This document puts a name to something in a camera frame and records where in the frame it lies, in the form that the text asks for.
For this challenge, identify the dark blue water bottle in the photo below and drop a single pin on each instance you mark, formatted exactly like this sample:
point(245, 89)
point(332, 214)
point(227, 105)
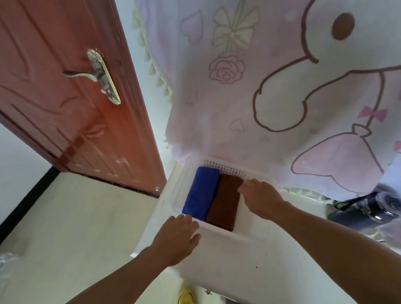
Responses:
point(367, 210)

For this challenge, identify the reddish brown wooden door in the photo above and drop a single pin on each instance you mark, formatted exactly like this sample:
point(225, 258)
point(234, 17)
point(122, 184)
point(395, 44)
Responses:
point(45, 84)

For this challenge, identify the pink cartoon rabbit cloth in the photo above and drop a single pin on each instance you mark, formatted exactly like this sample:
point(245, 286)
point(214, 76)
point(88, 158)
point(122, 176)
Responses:
point(257, 57)

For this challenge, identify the person's left hand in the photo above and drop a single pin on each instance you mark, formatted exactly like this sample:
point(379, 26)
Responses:
point(173, 240)

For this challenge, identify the person's left thumb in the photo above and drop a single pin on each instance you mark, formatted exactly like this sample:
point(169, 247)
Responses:
point(194, 242)

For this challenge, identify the blue folded towel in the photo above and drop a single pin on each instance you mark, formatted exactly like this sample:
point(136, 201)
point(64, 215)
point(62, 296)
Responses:
point(201, 192)

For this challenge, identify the white chest appliance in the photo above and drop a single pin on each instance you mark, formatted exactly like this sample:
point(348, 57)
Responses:
point(246, 266)

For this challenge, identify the person's right fingers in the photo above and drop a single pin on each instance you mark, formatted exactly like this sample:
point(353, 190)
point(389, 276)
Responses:
point(248, 187)

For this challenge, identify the white plastic mesh basket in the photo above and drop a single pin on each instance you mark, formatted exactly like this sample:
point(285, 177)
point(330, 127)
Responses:
point(222, 166)

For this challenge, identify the person's right forearm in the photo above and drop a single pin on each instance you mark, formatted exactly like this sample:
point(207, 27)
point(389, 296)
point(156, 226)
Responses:
point(345, 257)

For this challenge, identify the brown towel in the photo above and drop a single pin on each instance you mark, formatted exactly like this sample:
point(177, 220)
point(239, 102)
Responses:
point(224, 204)

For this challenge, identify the person's left forearm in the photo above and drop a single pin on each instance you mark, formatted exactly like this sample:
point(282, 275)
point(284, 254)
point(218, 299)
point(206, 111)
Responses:
point(122, 286)

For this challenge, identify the person's right hand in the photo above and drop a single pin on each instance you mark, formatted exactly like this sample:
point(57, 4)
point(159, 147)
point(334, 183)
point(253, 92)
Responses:
point(264, 199)

